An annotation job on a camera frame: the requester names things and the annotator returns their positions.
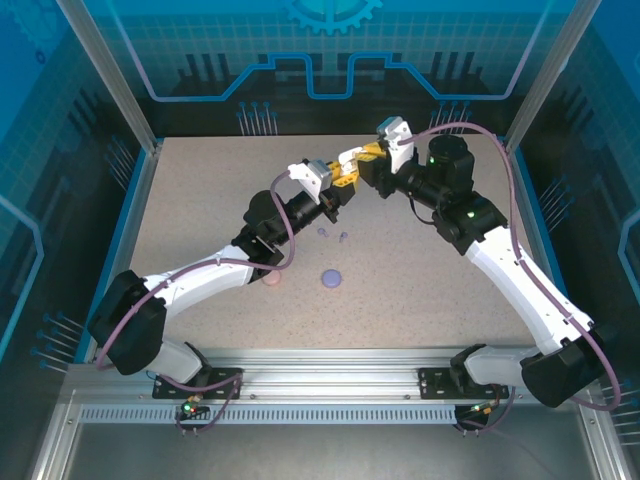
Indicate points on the small connector with LED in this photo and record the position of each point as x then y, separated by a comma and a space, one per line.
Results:
189, 408
484, 409

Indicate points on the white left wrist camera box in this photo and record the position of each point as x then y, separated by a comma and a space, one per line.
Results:
310, 177

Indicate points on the pink round charging case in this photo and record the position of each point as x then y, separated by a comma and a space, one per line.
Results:
272, 281

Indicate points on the printed blue back panel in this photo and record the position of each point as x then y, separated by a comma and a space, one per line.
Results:
320, 30

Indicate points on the aluminium extrusion rail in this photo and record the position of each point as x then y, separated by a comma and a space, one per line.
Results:
330, 375

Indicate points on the blue table edge rail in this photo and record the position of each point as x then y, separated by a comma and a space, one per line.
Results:
533, 200
114, 250

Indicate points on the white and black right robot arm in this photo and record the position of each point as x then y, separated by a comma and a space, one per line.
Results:
525, 285

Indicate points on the purple round charging case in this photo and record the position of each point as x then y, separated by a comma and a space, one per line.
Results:
331, 278

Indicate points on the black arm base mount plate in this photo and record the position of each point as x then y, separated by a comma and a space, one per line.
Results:
220, 387
432, 382

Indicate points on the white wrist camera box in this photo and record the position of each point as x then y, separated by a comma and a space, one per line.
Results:
397, 145
310, 177

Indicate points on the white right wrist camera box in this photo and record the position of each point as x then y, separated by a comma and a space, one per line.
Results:
397, 145

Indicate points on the aluminium frame post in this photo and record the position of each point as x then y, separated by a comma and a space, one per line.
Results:
105, 60
550, 62

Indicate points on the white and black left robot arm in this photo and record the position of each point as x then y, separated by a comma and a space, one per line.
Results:
200, 280

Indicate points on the printed blue side panel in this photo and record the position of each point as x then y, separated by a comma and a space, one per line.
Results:
40, 150
600, 150

